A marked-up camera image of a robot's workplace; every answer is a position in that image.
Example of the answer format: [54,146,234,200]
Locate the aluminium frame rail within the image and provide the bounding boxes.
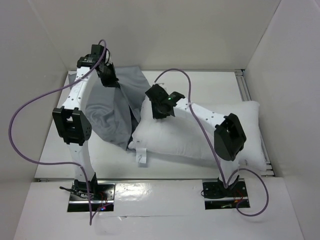
[234,69,276,177]

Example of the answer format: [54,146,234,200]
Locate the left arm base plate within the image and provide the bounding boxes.
[66,182,116,213]

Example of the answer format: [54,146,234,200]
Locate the grey pillowcase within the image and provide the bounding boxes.
[68,65,151,152]

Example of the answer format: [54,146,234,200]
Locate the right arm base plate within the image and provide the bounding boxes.
[200,179,250,210]

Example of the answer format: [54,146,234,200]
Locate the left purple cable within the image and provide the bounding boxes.
[8,39,108,226]

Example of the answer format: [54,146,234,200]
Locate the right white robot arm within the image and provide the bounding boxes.
[145,84,247,196]

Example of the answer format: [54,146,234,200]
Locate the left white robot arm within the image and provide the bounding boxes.
[52,44,120,200]

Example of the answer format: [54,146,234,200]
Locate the white pillow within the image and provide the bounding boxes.
[128,98,267,171]

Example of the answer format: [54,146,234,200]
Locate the purple cable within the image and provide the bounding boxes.
[153,68,270,216]
[8,39,108,226]

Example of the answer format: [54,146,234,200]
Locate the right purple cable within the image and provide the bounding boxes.
[153,68,270,216]

